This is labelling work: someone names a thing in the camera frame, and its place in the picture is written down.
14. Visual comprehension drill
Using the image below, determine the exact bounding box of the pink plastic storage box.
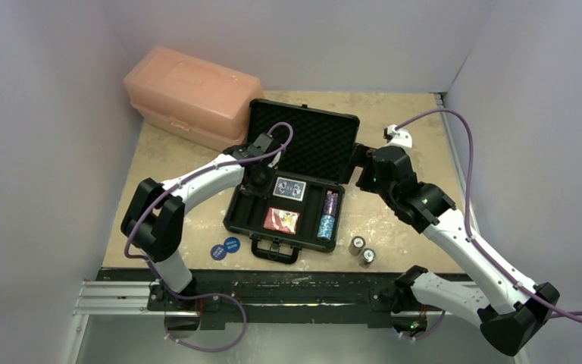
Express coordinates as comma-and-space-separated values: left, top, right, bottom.
124, 46, 264, 151

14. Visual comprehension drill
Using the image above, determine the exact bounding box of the light blue chip stack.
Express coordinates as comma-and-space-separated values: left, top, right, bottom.
317, 215, 336, 242

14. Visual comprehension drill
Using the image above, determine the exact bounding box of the black poker carrying case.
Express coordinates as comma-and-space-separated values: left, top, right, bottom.
224, 99, 360, 264

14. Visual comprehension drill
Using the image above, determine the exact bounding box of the purple chip stack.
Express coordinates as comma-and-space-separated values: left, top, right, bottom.
322, 190, 339, 217

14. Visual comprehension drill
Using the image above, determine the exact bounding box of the blue small blind button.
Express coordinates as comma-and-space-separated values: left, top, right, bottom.
224, 237, 241, 253

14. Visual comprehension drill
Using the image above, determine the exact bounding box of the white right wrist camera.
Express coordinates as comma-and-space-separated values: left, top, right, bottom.
383, 124, 413, 149

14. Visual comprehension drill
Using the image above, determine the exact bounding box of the blue card deck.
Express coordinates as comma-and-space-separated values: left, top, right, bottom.
272, 177, 307, 202

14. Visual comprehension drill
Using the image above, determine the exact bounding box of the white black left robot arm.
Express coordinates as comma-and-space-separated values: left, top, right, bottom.
120, 133, 290, 310

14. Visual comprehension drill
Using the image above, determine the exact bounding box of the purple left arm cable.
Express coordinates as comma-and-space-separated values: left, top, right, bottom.
122, 121, 295, 303

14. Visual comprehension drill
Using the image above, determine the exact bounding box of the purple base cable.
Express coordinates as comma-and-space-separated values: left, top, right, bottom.
163, 293, 250, 353

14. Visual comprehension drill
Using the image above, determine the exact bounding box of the red card deck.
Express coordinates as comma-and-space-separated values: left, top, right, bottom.
263, 207, 300, 234

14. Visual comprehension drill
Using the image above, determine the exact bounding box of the green dark chip stack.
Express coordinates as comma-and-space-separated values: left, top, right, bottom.
358, 248, 377, 268

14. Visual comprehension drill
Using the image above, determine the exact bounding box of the orange black 100 chip stack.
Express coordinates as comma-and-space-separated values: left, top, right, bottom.
349, 236, 366, 256

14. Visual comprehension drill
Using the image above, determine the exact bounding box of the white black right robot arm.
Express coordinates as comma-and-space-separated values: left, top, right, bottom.
349, 144, 560, 356

